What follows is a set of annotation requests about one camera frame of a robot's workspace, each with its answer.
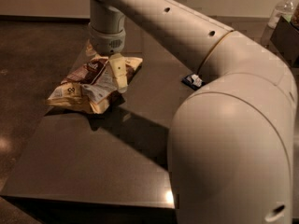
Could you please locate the small dark blue snack packet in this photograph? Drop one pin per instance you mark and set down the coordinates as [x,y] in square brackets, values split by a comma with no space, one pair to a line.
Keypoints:
[193,81]

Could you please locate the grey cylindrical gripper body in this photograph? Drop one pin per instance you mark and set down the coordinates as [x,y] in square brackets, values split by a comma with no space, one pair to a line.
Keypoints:
[106,42]

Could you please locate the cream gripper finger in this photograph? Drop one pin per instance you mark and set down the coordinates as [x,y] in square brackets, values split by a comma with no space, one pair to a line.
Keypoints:
[118,71]
[90,52]

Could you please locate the clear plastic water bottle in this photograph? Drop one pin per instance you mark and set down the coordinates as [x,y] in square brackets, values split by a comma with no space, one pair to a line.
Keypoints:
[284,8]

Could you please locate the black box at table edge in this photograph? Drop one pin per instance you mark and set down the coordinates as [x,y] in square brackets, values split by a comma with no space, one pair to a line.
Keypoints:
[286,38]

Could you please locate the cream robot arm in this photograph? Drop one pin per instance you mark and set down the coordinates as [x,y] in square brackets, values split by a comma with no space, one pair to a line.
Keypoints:
[230,145]

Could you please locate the brown and cream chip bag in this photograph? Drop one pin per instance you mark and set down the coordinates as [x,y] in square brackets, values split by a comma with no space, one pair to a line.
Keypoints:
[90,88]

